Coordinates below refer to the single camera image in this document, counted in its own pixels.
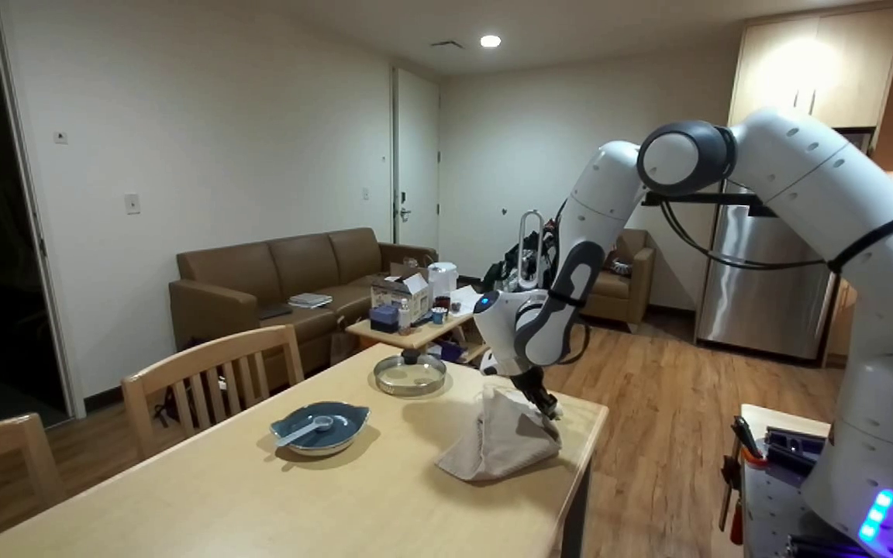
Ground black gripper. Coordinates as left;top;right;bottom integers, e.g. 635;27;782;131
512;359;566;426

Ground white ribbed towel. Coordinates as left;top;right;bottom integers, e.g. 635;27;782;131
430;372;563;487

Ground brown armchair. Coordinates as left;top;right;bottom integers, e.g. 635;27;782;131
580;228;659;333

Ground white papers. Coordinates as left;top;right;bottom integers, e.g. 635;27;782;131
449;284;487;318

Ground glass pot lid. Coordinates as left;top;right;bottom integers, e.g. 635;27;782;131
373;346;449;400

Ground wooden coffee table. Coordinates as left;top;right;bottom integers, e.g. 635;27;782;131
345;308;489;368

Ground white jug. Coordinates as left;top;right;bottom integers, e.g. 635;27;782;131
426;262;462;304

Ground clear storage box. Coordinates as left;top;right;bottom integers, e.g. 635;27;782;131
366;269;438;334

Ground blue ceramic bowl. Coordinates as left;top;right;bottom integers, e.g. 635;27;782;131
266;400;373;463

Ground stainless steel fridge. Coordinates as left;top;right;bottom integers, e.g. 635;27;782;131
691;189;864;367

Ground wooden robot cart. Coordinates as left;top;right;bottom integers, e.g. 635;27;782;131
718;400;874;558

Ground white spoon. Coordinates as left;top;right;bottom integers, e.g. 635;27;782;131
269;414;342;451

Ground black boom stand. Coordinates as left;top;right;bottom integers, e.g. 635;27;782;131
639;189;782;220

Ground grey item on sofa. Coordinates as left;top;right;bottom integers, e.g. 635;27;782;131
285;292;339;317

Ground white door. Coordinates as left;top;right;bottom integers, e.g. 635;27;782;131
393;64;442;254

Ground brown sofa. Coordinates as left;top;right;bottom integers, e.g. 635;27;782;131
167;228;439;377

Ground red handled clamp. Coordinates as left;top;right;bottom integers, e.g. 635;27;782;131
716;451;751;549

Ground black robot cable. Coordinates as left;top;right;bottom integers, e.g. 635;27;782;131
520;195;834;367

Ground light wooden wall cabinet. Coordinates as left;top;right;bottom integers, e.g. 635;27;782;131
730;6;893;135

